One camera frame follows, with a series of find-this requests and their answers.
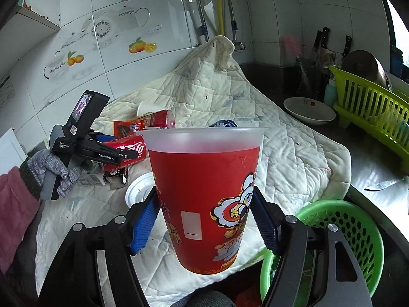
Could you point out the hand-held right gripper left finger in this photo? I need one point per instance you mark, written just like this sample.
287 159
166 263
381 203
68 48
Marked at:
145 227

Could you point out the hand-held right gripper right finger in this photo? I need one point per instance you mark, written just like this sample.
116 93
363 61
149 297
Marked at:
265 225

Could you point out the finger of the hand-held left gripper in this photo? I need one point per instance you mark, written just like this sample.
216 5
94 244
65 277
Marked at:
100 137
108 155

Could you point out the crushed red soda can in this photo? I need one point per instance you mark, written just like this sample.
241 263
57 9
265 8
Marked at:
135 145

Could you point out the red printed plastic cup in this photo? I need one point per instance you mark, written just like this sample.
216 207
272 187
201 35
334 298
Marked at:
198 182

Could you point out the green plastic basket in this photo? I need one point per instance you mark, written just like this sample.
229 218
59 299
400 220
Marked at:
354 224

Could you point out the person's left forearm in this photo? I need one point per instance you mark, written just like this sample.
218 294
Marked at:
16 208

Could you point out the person's left hand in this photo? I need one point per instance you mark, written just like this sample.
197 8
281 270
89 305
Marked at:
48 161

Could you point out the red brown snack wrapper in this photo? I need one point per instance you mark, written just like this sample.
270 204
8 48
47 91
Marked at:
123 128

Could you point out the small white carton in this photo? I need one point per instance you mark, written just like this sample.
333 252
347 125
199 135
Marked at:
91 179

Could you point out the white plastic lid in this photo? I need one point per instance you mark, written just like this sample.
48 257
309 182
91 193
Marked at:
137 188

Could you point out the white carton behind juice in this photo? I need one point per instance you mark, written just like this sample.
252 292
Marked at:
145 108

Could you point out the white panel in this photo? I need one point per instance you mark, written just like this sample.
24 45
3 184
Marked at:
11 150

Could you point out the red and orange drink carton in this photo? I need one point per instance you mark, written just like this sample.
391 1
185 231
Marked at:
158 118

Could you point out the cream quilted blanket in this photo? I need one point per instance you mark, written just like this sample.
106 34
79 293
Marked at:
287 153

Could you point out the blue and white can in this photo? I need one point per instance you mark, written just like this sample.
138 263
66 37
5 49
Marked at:
223 123

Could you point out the white bowl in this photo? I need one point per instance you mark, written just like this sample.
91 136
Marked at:
308 110

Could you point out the teal bottle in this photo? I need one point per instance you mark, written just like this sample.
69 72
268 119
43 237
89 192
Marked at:
329 91

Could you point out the dark utensil holder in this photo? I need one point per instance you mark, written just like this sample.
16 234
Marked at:
310 76

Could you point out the lime green dish rack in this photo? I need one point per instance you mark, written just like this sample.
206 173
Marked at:
367 105

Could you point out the yellow pipe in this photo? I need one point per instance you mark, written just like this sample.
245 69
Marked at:
221 6

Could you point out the metal pot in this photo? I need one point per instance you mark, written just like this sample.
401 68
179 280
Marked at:
361 65

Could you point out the white wall cupboard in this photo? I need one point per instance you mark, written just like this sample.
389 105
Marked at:
38 14

